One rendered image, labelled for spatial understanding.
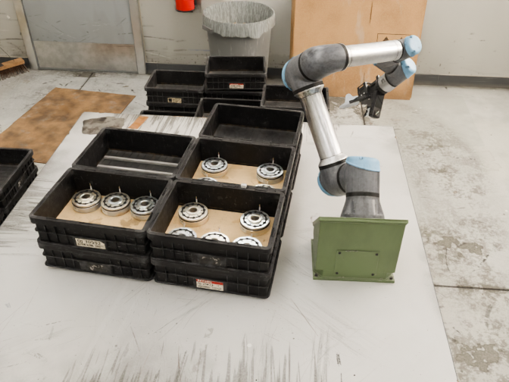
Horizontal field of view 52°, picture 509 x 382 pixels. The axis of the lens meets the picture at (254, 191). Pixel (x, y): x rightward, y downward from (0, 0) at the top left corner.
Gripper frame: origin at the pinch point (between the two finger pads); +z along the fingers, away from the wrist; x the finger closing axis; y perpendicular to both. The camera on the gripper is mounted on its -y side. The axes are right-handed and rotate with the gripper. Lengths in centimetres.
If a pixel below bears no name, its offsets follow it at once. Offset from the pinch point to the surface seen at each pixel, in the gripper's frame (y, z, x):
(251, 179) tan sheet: -37, 14, 48
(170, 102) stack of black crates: 81, 130, 27
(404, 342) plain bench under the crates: -106, -24, 23
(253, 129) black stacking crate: -2.5, 27.3, 35.2
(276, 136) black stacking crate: -9.1, 19.7, 28.8
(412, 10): 168, 44, -140
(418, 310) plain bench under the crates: -95, -24, 13
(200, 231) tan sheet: -63, 13, 72
